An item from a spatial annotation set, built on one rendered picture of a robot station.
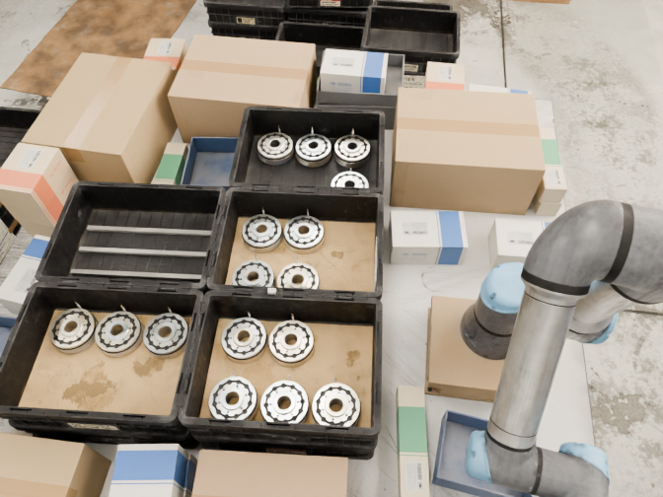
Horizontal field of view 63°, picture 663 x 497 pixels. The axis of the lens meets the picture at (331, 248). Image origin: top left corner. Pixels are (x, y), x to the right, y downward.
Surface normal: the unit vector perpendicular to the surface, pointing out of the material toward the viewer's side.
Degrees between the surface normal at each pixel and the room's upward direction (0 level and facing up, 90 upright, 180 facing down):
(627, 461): 0
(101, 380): 0
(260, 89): 0
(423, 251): 90
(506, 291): 9
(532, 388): 49
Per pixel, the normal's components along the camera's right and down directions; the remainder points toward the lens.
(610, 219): -0.22, -0.47
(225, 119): -0.14, 0.83
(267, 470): -0.01, -0.55
